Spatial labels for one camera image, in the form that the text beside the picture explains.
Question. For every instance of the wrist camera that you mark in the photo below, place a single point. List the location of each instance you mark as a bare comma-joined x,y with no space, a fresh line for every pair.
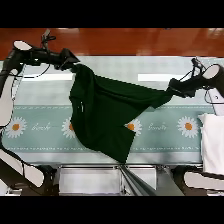
46,37
197,68

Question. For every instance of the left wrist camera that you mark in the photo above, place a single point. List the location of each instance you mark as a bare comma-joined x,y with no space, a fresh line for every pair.
46,37

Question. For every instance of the dark green T-shirt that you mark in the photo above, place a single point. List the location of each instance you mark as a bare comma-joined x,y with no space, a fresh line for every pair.
100,113

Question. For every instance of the silver frame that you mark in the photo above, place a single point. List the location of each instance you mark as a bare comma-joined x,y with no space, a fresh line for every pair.
140,186

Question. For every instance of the white garment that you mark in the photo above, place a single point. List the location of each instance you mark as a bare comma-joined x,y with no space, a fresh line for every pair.
213,143

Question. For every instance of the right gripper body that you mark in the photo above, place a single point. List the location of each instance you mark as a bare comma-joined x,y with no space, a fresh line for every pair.
181,87

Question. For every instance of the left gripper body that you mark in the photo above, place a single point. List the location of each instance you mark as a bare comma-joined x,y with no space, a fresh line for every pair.
67,59

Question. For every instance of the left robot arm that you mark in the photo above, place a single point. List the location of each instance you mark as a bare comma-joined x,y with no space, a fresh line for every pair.
31,56

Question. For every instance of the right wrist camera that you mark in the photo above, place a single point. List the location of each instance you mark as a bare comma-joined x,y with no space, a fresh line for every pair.
197,68

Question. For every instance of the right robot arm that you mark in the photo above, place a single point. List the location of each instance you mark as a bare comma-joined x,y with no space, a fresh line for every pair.
215,75

